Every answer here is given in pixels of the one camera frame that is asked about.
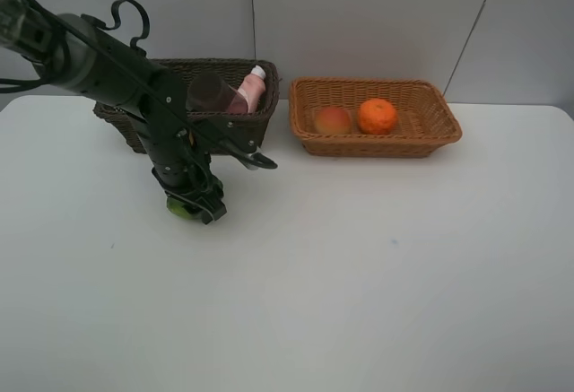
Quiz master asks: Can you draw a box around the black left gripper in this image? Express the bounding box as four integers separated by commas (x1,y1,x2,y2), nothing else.
150,149,228,226

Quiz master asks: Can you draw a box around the purple translucent plastic cup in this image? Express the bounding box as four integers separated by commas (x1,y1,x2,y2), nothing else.
186,72,248,114

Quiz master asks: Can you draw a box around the pink bottle white cap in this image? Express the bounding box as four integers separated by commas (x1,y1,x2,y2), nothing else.
238,65,266,113

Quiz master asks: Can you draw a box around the red yellow peach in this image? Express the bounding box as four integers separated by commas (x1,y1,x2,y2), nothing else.
314,106,352,135

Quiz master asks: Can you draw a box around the orange tangerine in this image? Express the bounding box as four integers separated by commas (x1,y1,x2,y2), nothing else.
357,99,398,135

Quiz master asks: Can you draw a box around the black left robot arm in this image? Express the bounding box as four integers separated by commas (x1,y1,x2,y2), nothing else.
1,0,226,223

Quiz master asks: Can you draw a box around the dark brown wicker basket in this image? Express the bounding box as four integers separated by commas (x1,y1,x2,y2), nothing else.
92,57,281,156

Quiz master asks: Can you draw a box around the light orange wicker basket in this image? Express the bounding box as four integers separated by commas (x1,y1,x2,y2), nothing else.
289,77,463,158

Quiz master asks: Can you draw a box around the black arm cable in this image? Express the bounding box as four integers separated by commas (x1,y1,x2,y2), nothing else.
0,0,279,213

